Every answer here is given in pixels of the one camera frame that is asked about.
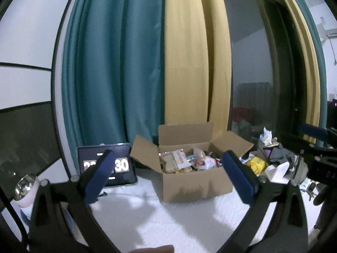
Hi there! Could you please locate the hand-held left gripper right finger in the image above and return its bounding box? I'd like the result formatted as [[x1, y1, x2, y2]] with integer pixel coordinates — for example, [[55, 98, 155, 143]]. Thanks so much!
[[222, 150, 308, 253]]

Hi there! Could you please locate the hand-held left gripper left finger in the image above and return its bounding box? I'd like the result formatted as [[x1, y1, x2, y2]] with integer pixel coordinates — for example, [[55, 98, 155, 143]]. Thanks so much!
[[28, 150, 119, 253]]

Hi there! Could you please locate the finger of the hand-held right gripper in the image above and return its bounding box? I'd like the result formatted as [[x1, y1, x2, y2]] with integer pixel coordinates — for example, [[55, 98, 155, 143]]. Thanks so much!
[[297, 123, 329, 141], [282, 133, 337, 161]]

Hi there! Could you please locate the brown cardboard box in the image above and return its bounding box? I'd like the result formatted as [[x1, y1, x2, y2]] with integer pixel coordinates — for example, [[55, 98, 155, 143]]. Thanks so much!
[[130, 122, 254, 203]]

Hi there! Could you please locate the pile of assorted snacks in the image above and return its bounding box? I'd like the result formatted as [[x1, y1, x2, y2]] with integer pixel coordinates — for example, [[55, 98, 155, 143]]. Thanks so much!
[[159, 148, 224, 174]]

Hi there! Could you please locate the person's left hand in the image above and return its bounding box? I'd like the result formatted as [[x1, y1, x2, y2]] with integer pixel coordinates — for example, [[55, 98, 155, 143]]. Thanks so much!
[[132, 245, 175, 253]]

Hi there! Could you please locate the small yellow packet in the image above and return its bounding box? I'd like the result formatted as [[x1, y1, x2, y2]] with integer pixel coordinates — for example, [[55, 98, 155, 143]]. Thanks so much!
[[246, 157, 269, 176]]

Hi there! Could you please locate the black tablet clock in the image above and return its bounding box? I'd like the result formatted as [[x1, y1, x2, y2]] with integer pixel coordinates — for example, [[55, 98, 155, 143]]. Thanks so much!
[[77, 143, 138, 188]]

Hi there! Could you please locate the grey cloth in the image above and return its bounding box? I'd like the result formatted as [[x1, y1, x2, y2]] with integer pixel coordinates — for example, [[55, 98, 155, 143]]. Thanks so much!
[[269, 144, 298, 164]]

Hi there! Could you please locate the white box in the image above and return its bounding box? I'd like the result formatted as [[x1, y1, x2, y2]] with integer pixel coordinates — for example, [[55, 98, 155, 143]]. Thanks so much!
[[265, 161, 290, 182]]

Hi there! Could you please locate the white tissue pack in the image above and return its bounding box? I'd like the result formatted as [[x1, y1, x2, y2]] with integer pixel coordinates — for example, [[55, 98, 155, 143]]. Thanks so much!
[[259, 127, 279, 147]]

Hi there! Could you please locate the teal curtain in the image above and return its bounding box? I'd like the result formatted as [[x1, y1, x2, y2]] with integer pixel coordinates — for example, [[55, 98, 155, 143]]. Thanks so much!
[[284, 0, 327, 148], [61, 0, 166, 169]]

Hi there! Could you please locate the white tumbler with metal rim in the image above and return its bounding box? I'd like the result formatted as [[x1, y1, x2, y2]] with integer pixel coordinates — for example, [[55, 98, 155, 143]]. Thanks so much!
[[13, 173, 40, 209]]

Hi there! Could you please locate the yellow curtain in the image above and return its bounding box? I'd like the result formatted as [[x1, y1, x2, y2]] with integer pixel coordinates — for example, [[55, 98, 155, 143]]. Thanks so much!
[[163, 0, 232, 140]]

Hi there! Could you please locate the black window frame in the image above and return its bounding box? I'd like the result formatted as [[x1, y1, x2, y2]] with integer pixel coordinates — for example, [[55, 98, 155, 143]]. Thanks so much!
[[51, 0, 306, 176]]

